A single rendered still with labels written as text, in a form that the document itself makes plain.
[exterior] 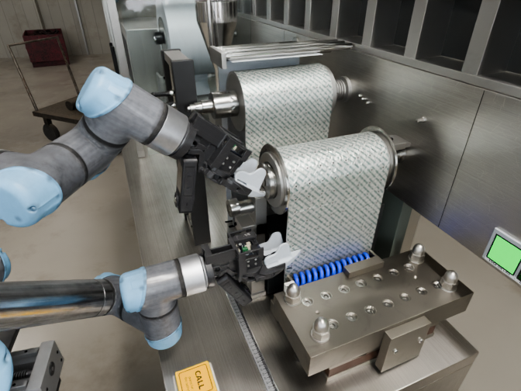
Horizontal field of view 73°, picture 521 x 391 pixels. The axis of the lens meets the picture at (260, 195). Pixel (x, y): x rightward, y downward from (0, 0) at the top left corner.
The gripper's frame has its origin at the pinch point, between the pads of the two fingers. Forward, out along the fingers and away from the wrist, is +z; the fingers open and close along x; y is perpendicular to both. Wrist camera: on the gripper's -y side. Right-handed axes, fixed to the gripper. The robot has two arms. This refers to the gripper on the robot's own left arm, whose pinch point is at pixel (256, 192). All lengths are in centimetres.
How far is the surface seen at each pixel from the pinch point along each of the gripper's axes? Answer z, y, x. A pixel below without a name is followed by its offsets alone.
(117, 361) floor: 42, -125, 65
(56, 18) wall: -48, -104, 898
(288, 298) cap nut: 13.3, -12.9, -12.7
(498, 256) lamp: 31.3, 18.6, -28.4
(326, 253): 22.6, -3.2, -5.5
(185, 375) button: 3.8, -37.0, -13.2
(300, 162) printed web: 1.9, 10.4, -2.9
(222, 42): 1, 23, 68
